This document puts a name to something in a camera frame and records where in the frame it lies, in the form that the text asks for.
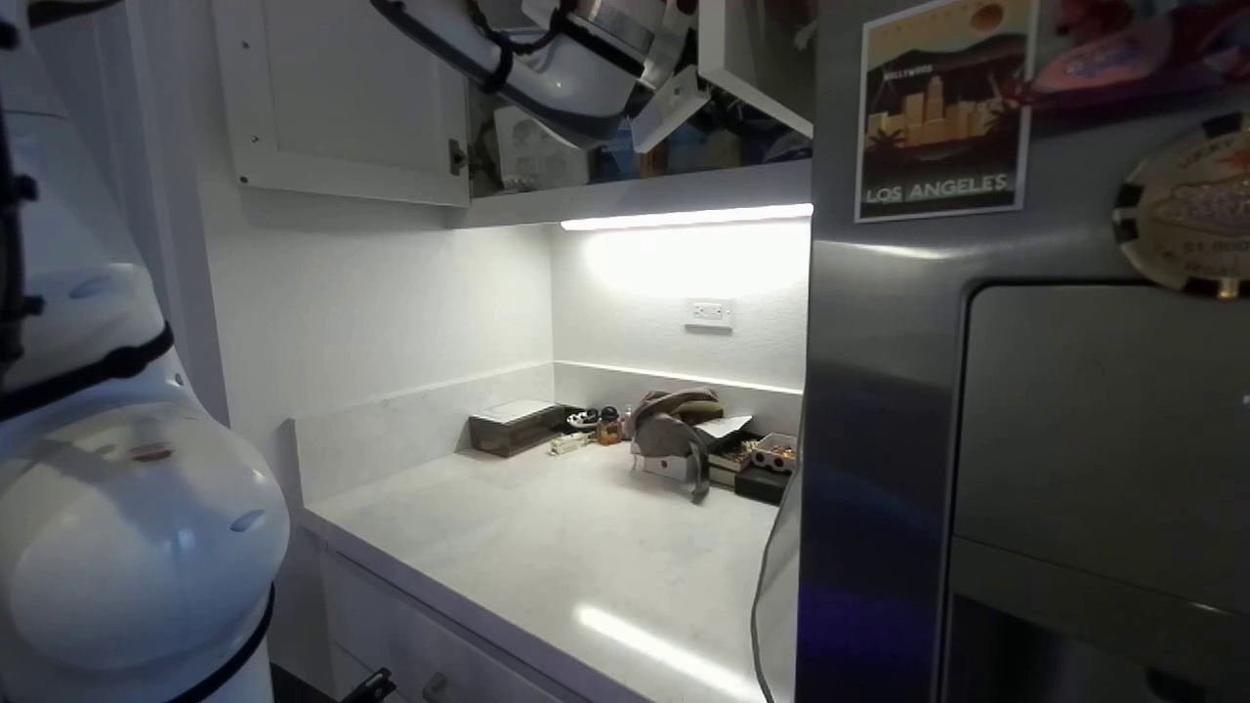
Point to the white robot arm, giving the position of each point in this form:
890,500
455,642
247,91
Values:
131,549

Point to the pink magnet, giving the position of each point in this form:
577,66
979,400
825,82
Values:
1133,51

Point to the brown cardboard box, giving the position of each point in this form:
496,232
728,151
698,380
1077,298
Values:
511,427

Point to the white base cabinet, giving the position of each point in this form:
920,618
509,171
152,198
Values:
416,626

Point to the round straw-coloured magnet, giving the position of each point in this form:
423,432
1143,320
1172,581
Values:
1192,216

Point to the stainless steel refrigerator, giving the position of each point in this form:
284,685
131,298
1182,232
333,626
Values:
1041,454

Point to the white panelled cabinet door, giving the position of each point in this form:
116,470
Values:
764,60
345,99

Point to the Los Angeles poster magnet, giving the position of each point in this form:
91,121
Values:
942,112

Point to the white wall cabinet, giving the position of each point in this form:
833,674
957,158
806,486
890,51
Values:
648,186

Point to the under-cabinet light strip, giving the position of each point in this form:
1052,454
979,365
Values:
685,216

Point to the white wall outlet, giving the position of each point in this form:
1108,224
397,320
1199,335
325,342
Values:
708,312

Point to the dark tray with small items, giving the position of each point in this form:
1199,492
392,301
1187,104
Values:
768,470

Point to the crumpled brown paper bag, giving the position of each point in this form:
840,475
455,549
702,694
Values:
668,422

